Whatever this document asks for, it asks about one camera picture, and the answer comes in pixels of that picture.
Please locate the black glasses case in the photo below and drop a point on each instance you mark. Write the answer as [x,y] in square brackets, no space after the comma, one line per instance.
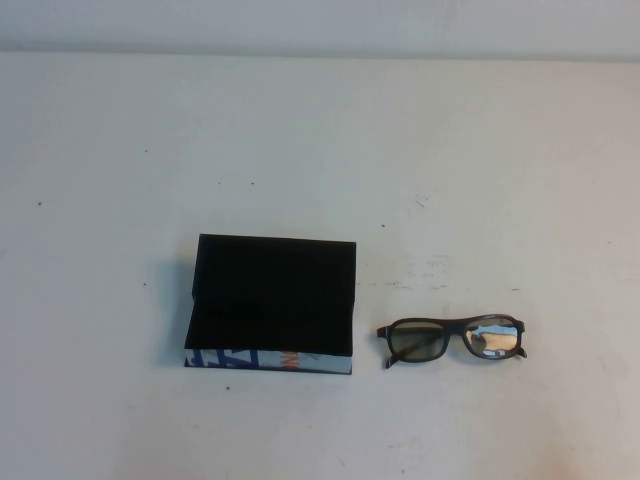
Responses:
[270,290]

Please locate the black-framed glasses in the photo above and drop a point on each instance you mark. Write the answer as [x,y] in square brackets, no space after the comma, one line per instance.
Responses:
[425,318]

